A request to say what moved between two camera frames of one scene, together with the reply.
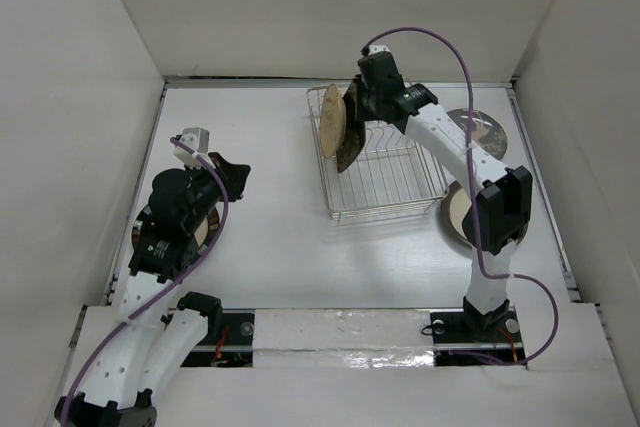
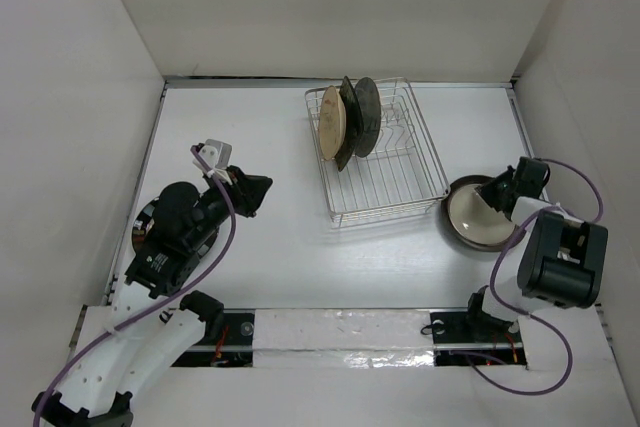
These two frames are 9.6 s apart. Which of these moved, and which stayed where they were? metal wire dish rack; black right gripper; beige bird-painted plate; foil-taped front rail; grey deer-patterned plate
Moved: black right gripper; grey deer-patterned plate
Stayed: foil-taped front rail; beige bird-painted plate; metal wire dish rack
